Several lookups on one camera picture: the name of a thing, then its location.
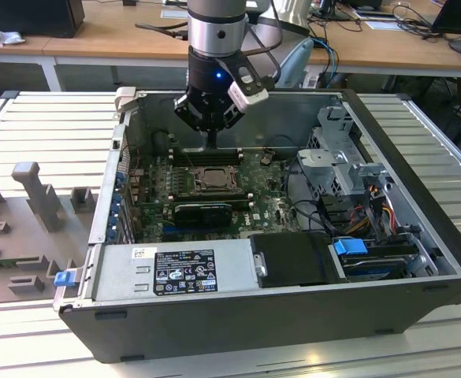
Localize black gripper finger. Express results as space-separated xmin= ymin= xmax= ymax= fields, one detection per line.
xmin=210 ymin=106 xmax=247 ymax=150
xmin=173 ymin=94 xmax=212 ymax=150

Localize thin metal cpu locking lever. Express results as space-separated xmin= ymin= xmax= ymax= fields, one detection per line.
xmin=184 ymin=149 xmax=200 ymax=178

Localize green cpu silver lid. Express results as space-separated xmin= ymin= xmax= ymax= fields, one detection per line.
xmin=204 ymin=169 xmax=233 ymax=186

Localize metal cpu socket cover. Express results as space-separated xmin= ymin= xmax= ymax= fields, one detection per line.
xmin=195 ymin=166 xmax=242 ymax=191

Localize black ram slot white latches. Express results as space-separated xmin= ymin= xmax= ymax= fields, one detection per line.
xmin=167 ymin=194 xmax=254 ymax=201
xmin=168 ymin=146 xmax=243 ymax=154
xmin=168 ymin=154 xmax=243 ymax=162
xmin=167 ymin=200 xmax=255 ymax=209

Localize metal framed cpu socket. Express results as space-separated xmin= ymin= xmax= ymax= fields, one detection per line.
xmin=189 ymin=164 xmax=246 ymax=195

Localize black plastic bay cover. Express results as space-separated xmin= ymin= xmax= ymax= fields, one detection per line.
xmin=249 ymin=232 xmax=351 ymax=288

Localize green motherboard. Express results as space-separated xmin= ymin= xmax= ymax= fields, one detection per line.
xmin=129 ymin=151 xmax=306 ymax=243

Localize pale blue teach pendant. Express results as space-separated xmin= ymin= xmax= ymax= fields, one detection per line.
xmin=279 ymin=37 xmax=314 ymax=90

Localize black green graphics card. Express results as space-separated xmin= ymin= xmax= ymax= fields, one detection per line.
xmin=173 ymin=202 xmax=234 ymax=230

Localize grey metal disk bay cage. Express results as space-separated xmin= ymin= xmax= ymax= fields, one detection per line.
xmin=296 ymin=105 xmax=399 ymax=198

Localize hard disk blue carrier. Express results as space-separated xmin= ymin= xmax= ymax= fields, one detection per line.
xmin=331 ymin=237 xmax=409 ymax=283

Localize silver power supply unit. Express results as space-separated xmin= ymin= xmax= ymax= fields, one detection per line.
xmin=91 ymin=243 xmax=257 ymax=302

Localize black desktop box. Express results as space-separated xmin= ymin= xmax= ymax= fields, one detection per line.
xmin=0 ymin=0 xmax=86 ymax=39

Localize grey parts rack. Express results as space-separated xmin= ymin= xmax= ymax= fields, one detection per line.
xmin=0 ymin=161 xmax=100 ymax=306

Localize crumpled white paper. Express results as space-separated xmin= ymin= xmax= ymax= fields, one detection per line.
xmin=0 ymin=21 xmax=27 ymax=48

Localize blue plastic release latch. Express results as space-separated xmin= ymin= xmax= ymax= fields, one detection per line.
xmin=55 ymin=270 xmax=76 ymax=288

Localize black grey pc case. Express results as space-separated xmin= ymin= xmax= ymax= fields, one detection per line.
xmin=52 ymin=86 xmax=461 ymax=365

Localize black computer monitor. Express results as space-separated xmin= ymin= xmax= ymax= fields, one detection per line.
xmin=430 ymin=0 xmax=461 ymax=59

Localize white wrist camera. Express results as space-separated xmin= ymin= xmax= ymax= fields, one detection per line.
xmin=228 ymin=66 xmax=270 ymax=108

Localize wooden desk white frame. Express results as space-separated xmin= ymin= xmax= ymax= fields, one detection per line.
xmin=0 ymin=0 xmax=461 ymax=91

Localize yellow red power wire bundle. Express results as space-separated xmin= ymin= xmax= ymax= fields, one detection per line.
xmin=348 ymin=187 xmax=397 ymax=237

